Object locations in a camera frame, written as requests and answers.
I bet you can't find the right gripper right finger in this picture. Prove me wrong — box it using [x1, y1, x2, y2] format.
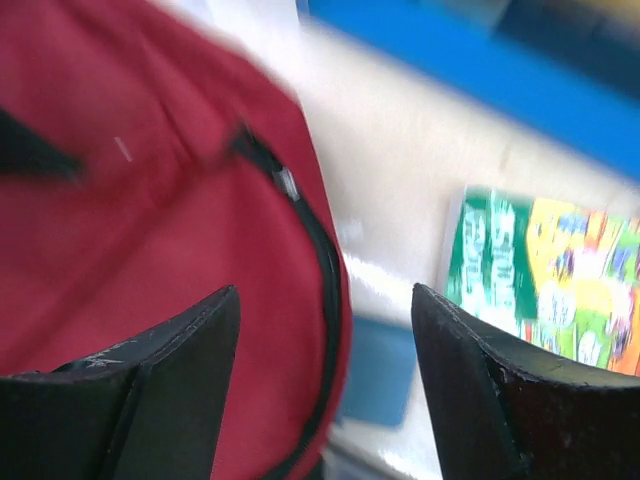
[411, 284, 639, 479]

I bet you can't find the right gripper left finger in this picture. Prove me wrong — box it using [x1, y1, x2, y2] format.
[1, 287, 240, 479]

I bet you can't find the red backpack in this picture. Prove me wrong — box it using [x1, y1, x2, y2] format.
[1, 1, 352, 479]

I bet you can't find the blue card wallet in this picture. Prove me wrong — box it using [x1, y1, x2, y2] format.
[335, 316, 416, 428]

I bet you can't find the green treehouse book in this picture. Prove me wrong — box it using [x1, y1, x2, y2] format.
[438, 187, 639, 375]

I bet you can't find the blue colourful shelf unit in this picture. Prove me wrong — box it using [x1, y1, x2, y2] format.
[297, 1, 639, 179]

